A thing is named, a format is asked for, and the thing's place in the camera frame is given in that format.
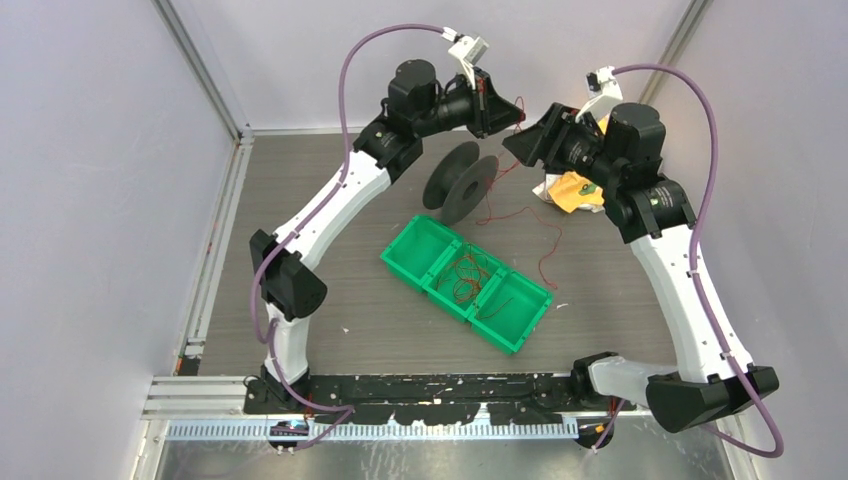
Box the black cable spool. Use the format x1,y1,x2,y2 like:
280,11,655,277
422,141,498,226

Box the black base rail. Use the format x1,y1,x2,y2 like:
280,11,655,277
242,372,617,426

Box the green plastic bin left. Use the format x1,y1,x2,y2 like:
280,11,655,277
380,215,461,293

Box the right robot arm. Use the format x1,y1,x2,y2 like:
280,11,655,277
503,102,779,433

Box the red thin cable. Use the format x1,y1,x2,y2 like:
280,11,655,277
434,96,564,319

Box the green plastic bin middle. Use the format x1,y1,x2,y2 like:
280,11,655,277
424,242,512,323

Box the slotted aluminium cable duct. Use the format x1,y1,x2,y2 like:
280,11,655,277
166,418,579,441

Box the green plastic bin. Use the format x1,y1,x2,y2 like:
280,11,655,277
424,242,512,323
380,215,461,293
468,268,553,355

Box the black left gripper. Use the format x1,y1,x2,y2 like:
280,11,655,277
416,68,527,141

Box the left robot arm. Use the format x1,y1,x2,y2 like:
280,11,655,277
249,59,525,414

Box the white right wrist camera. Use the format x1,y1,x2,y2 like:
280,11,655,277
575,66,623,123

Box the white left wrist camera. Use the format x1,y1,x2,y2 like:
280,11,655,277
441,27,489,90

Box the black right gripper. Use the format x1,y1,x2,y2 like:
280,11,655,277
503,101,623,189

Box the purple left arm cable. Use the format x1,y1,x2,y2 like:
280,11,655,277
248,23,458,453

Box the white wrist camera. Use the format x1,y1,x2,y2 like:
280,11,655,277
441,27,489,90
575,66,623,123

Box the green plastic bin right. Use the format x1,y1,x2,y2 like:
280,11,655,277
468,268,553,355

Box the crumpled yellow patterned cloth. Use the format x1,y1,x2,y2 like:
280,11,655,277
532,172,604,213

